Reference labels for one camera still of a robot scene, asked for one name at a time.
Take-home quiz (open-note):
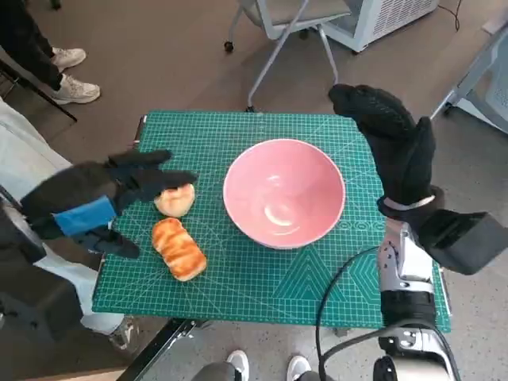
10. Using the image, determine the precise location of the thin black floor cable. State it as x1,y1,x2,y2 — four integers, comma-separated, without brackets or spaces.
440,0,461,31

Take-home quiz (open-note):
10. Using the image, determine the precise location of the pink bowl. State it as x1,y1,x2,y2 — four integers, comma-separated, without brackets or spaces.
222,138,345,250

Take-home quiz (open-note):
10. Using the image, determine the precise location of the green cutting mat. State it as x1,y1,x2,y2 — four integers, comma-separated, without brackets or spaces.
91,110,453,333

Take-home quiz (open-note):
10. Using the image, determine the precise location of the black stand leg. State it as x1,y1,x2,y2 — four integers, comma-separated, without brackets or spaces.
0,55,79,122

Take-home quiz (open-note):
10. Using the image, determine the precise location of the round pale toy bun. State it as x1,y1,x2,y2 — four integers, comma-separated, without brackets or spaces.
153,183,196,217

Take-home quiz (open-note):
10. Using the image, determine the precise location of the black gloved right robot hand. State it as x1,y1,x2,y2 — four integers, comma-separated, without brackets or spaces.
328,83,437,207

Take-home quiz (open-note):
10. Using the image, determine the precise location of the grey mesh-back chair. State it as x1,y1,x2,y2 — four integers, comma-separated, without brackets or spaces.
430,23,508,138

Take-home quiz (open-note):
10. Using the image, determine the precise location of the grey chair with castors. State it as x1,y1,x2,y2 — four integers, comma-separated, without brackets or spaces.
223,0,358,114

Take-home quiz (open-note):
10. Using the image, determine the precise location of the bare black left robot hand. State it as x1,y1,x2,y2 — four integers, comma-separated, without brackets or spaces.
21,149,199,260

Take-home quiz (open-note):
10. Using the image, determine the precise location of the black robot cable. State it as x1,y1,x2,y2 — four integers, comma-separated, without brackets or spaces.
321,323,457,381
314,245,380,381

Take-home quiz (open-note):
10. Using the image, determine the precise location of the person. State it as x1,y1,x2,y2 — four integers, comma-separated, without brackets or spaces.
0,97,134,352
0,0,102,106

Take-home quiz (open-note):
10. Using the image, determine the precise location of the long golden toy bread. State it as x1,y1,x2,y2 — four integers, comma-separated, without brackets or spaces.
152,217,208,283

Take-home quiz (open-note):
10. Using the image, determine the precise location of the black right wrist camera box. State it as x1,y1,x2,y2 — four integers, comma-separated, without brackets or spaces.
420,210,506,275

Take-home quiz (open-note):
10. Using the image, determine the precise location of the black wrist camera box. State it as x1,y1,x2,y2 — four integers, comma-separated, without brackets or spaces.
420,210,506,275
0,253,85,341

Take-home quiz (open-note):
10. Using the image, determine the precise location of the white perforated cabinet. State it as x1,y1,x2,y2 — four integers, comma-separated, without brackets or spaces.
323,0,440,52

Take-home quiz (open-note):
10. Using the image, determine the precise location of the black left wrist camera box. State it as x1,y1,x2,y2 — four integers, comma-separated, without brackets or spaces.
0,253,85,341

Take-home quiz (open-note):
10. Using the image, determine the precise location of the white shoe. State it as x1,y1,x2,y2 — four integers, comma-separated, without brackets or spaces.
225,348,250,381
286,355,313,381

